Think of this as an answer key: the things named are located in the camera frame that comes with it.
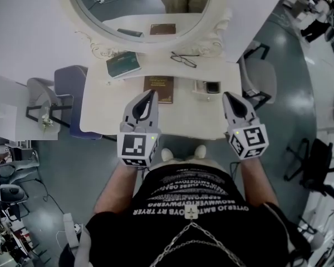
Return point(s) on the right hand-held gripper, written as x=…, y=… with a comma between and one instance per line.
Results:
x=249, y=142

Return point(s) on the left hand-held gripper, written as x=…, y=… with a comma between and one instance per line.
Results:
x=133, y=147

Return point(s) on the person's right forearm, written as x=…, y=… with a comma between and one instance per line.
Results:
x=259, y=181

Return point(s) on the white dressing table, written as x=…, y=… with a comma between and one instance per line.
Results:
x=108, y=113

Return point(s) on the brown book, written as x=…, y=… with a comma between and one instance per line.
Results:
x=159, y=86

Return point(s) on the green book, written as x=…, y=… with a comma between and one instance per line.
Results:
x=122, y=64

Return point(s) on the person's left white shoe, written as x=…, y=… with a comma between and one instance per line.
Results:
x=167, y=154

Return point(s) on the person's white shoe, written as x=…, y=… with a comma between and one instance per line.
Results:
x=167, y=154
x=200, y=152

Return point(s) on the person's right white shoe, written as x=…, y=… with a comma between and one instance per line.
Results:
x=200, y=152

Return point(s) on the black-framed glasses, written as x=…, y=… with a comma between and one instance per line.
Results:
x=183, y=59

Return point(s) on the dark blue chair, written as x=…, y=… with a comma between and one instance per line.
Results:
x=69, y=79

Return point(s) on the white flower sprig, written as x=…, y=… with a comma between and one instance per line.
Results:
x=46, y=119

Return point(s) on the black office chair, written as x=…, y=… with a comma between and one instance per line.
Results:
x=321, y=160

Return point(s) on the person's black printed shirt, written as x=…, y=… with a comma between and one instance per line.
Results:
x=189, y=232

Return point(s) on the white power strip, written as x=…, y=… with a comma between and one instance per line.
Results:
x=70, y=229

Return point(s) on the grey office chair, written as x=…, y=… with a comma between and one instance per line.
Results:
x=12, y=193

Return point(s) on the oval mirror white ornate frame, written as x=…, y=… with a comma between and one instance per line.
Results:
x=86, y=29

